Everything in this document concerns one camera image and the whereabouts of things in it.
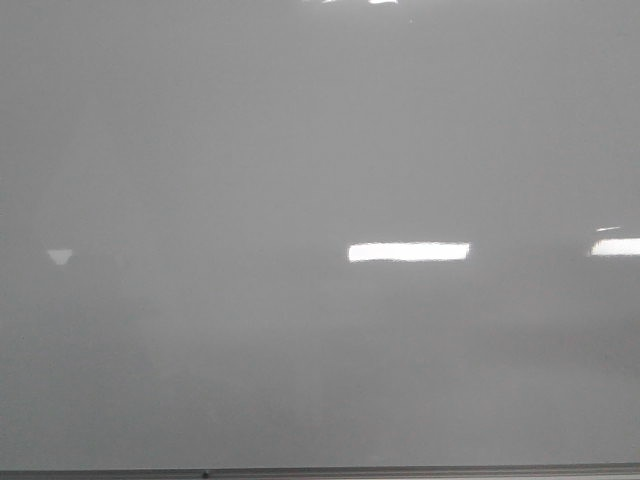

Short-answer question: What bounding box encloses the grey aluminium whiteboard frame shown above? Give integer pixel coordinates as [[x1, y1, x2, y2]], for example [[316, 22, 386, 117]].
[[1, 462, 639, 479]]

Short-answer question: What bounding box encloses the white glossy whiteboard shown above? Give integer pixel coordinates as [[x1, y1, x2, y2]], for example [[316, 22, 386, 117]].
[[1, 1, 639, 470]]

